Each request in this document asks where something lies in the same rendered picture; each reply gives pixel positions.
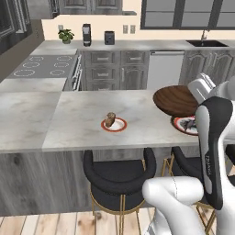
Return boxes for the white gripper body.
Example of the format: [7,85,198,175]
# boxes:
[187,76,213,105]

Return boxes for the large brown wooden bowl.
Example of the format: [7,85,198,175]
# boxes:
[152,84,200,118]

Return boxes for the grey cooked food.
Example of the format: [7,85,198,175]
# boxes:
[180,118,197,129]

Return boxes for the red-rimmed plate with cooked food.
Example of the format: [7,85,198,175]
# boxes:
[172,115,200,137]

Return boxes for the red-rimmed white appetizer plate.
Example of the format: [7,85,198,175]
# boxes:
[100,117,129,133]

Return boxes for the brown appetizer food piece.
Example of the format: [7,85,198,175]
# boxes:
[105,112,117,128]

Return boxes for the grey wooden counter base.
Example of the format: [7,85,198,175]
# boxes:
[0,146,235,218]

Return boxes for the grey arched base cupboards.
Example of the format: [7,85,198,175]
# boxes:
[178,49,235,87]

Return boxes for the white dishwasher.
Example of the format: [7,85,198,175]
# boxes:
[146,50,185,91]

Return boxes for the black sink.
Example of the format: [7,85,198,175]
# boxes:
[185,39,229,48]

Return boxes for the silver tap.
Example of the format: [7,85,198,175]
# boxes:
[200,28,209,42]

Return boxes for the black stool with gold legs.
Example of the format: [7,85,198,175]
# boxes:
[161,145,235,235]
[83,147,158,235]

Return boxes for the dark-framed window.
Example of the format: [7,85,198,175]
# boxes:
[140,0,235,31]

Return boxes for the grey base cupboards with drawers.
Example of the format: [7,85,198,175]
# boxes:
[80,50,151,92]

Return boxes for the grey oven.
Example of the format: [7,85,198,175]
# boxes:
[62,54,84,92]

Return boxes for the black coffee machine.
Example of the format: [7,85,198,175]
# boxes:
[81,23,93,48]

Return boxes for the green potted plant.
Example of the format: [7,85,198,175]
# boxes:
[57,28,75,45]

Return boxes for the grey hob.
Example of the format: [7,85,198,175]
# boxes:
[6,54,78,80]

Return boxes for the dark tall cupboards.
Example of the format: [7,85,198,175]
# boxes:
[0,0,33,57]

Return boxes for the grey wall cupboards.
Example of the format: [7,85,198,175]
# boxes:
[49,0,138,19]

